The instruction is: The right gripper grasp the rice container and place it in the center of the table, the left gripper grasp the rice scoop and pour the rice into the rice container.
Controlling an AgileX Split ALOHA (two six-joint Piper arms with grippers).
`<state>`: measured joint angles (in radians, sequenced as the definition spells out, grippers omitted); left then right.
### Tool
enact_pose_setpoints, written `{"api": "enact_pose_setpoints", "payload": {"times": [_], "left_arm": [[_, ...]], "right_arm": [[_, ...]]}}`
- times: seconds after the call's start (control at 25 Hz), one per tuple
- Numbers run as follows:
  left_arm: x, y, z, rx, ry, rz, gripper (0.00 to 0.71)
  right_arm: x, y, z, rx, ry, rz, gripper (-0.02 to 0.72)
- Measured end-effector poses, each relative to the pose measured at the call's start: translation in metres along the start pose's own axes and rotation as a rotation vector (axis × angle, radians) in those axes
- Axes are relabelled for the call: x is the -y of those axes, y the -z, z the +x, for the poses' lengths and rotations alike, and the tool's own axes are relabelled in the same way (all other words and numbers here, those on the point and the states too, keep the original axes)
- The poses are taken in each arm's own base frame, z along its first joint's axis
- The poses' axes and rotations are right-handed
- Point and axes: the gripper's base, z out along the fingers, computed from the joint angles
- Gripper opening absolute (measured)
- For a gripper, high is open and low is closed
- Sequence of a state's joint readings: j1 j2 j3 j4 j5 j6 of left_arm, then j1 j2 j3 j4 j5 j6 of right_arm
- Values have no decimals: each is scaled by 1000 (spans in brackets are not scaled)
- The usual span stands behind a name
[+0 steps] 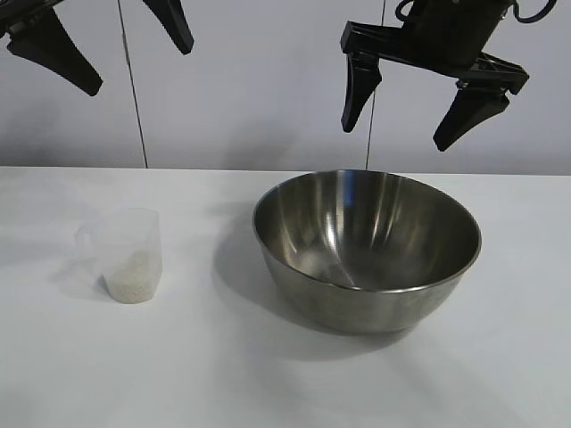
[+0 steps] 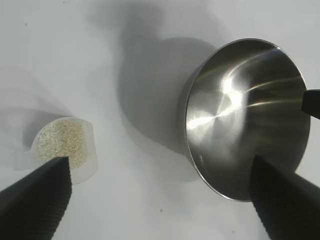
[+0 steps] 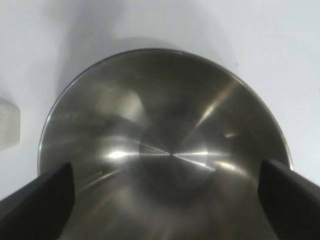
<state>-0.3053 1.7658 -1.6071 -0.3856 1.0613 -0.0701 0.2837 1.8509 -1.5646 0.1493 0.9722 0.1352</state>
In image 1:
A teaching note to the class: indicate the clear plastic measuring cup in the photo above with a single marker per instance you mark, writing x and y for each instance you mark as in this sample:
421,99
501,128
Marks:
134,236

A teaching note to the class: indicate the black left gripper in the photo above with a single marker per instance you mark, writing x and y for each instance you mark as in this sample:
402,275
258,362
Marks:
18,13

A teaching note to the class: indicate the stainless steel mixing bowl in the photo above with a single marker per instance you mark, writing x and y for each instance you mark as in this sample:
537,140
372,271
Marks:
379,307

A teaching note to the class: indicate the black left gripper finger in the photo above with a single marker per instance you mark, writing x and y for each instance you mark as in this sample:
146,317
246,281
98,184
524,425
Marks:
174,22

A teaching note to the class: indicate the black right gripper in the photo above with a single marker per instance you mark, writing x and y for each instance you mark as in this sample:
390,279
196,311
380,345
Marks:
437,35

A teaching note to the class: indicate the white uncooked rice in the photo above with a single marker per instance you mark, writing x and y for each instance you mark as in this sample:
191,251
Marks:
129,285

